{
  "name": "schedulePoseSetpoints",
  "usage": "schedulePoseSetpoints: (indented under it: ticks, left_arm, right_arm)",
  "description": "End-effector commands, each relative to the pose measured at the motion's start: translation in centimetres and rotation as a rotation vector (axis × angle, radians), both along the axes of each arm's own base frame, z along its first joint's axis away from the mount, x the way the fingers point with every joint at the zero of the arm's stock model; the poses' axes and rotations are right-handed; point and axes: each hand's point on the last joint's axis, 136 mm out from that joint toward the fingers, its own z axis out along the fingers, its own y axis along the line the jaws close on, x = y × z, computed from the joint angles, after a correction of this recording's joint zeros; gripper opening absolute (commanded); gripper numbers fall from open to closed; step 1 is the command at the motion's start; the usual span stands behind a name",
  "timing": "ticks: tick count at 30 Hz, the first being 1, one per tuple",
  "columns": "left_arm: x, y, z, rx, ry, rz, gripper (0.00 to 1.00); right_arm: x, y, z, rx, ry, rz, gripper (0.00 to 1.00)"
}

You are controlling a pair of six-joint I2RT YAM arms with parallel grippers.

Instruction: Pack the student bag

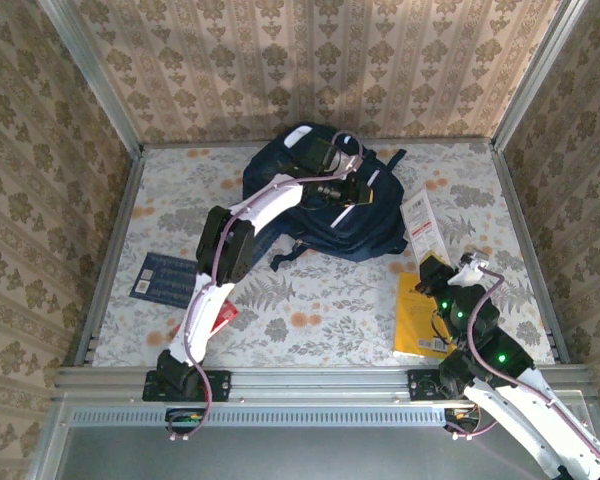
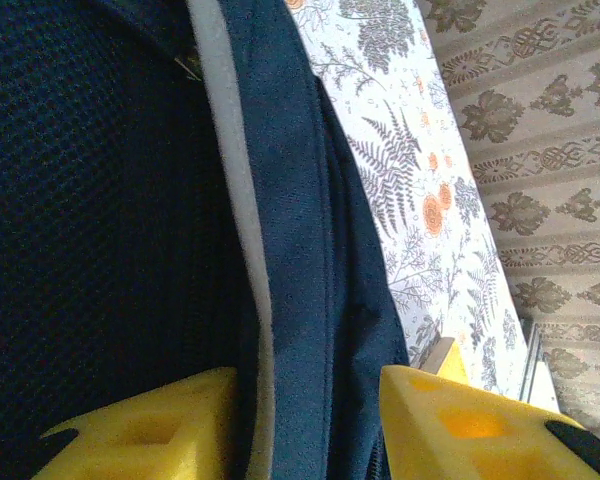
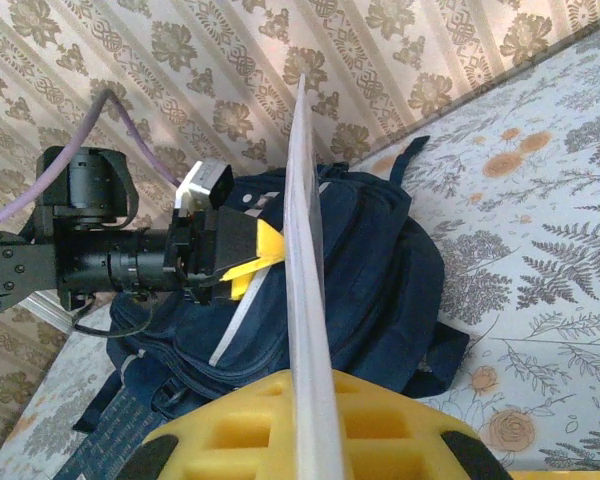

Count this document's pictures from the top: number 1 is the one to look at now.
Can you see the aluminium frame post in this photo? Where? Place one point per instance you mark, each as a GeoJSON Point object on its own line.
{"type": "Point", "coordinates": [536, 75]}
{"type": "Point", "coordinates": [97, 75]}

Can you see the grey metal panel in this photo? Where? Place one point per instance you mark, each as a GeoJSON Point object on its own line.
{"type": "Point", "coordinates": [305, 455]}

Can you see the aluminium side rail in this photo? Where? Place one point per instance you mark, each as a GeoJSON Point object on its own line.
{"type": "Point", "coordinates": [527, 240]}
{"type": "Point", "coordinates": [113, 250]}

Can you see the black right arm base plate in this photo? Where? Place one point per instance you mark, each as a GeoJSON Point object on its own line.
{"type": "Point", "coordinates": [422, 385]}

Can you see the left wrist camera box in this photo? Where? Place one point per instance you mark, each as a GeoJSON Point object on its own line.
{"type": "Point", "coordinates": [349, 160]}

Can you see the floral table cloth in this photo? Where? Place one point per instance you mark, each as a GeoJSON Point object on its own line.
{"type": "Point", "coordinates": [330, 310]}

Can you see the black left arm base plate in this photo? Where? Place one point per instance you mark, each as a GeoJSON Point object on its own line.
{"type": "Point", "coordinates": [220, 385]}

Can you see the yellow book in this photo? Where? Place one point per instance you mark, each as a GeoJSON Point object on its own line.
{"type": "Point", "coordinates": [415, 330]}

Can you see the red packet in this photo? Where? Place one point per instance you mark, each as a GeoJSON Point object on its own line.
{"type": "Point", "coordinates": [227, 317]}

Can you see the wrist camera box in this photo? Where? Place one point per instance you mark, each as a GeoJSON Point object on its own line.
{"type": "Point", "coordinates": [349, 160]}
{"type": "Point", "coordinates": [475, 262]}

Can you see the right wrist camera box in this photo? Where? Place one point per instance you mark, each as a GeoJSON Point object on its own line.
{"type": "Point", "coordinates": [475, 262]}

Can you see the aluminium rear rail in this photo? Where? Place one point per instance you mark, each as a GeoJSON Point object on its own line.
{"type": "Point", "coordinates": [190, 145]}

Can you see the aluminium frame rail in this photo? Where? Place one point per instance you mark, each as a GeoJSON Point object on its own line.
{"type": "Point", "coordinates": [320, 382]}

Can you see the white stationery package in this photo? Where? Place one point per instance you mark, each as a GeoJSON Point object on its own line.
{"type": "Point", "coordinates": [422, 225]}

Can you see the navy blue backpack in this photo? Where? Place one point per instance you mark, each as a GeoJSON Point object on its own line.
{"type": "Point", "coordinates": [370, 235]}

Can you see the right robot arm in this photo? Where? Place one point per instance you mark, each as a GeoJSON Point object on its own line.
{"type": "Point", "coordinates": [530, 425]}

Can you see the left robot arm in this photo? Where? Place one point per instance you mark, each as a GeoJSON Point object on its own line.
{"type": "Point", "coordinates": [205, 320]}

